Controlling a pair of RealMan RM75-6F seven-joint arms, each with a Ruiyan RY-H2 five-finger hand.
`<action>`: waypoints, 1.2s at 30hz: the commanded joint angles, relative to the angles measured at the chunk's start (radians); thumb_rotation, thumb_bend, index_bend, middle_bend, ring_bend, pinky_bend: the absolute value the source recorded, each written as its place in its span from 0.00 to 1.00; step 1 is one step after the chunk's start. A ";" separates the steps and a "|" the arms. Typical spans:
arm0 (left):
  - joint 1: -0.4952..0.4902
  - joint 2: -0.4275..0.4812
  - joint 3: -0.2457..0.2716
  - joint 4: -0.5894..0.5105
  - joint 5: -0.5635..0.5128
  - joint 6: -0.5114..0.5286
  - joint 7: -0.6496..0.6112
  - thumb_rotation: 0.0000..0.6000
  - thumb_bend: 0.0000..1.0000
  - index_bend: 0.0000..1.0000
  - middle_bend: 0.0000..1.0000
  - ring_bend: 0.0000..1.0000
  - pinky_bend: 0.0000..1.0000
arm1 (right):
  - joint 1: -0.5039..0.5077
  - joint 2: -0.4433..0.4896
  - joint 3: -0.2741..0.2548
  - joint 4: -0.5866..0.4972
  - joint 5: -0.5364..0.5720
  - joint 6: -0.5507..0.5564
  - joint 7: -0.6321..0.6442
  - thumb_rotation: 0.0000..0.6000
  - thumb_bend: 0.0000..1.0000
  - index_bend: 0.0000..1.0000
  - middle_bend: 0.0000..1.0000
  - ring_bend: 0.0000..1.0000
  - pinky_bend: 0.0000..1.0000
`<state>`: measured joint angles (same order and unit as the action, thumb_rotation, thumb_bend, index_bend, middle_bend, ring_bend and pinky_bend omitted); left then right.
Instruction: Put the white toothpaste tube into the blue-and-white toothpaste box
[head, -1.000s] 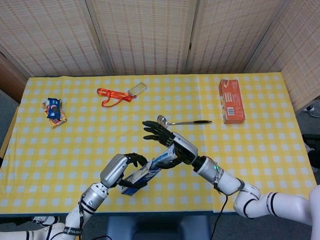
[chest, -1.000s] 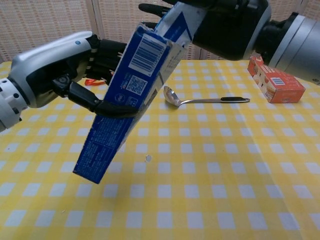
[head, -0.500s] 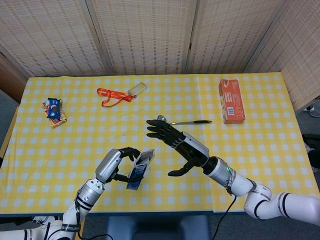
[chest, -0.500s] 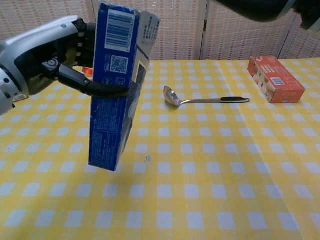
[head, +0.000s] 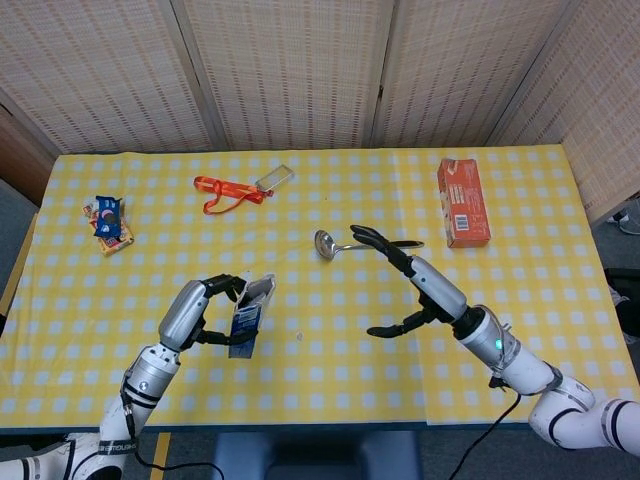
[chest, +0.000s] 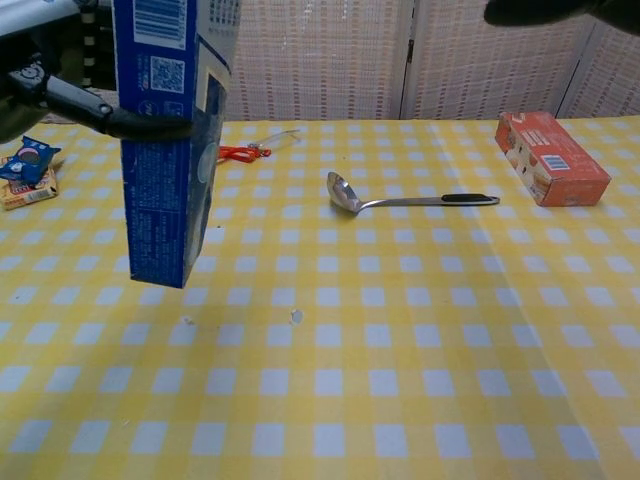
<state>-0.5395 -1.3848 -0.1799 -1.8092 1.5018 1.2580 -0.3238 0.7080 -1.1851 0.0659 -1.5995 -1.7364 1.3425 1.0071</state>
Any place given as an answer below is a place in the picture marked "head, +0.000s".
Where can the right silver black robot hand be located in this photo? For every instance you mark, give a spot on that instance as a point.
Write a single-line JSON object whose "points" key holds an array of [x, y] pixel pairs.
{"points": [[440, 290]]}

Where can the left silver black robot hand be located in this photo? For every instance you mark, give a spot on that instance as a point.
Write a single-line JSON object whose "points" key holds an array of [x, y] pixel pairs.
{"points": [[182, 315]]}

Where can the blue toothpaste box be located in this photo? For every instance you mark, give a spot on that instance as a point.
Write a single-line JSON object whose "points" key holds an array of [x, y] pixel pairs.
{"points": [[250, 320]]}

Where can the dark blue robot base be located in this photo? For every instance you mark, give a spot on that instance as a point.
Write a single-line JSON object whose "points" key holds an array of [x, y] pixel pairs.
{"points": [[315, 457]]}

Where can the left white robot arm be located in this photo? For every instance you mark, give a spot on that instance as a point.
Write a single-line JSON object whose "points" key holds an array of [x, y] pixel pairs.
{"points": [[150, 375]]}

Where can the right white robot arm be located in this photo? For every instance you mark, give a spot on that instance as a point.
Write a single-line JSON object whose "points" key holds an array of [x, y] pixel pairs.
{"points": [[530, 370]]}

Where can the orange carton box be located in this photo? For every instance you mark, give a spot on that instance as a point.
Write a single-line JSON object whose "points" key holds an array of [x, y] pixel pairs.
{"points": [[467, 205]]}

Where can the yellow snack packet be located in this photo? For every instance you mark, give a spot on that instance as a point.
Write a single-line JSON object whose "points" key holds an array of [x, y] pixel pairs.
{"points": [[116, 244]]}

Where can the yellow checkered tablecloth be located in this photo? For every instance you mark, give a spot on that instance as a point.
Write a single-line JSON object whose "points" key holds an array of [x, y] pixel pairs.
{"points": [[320, 300]]}

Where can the blue cookie packet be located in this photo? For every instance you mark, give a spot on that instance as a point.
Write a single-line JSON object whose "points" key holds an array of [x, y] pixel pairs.
{"points": [[107, 217]]}

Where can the yellow floor tape strip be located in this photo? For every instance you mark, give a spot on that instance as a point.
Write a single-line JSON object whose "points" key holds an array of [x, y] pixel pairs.
{"points": [[161, 447]]}

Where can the clear badge holder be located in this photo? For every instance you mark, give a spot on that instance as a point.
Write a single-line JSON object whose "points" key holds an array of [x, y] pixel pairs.
{"points": [[274, 179]]}

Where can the white shoe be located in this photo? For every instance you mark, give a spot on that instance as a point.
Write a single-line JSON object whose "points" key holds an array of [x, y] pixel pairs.
{"points": [[633, 340]]}

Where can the woven folding screen panel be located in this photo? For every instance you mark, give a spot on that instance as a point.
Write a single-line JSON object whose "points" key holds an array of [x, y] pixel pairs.
{"points": [[100, 75], [290, 75], [605, 100], [460, 75]]}

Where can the brown wooden cabinet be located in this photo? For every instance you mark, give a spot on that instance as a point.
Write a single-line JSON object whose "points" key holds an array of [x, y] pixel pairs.
{"points": [[20, 160]]}

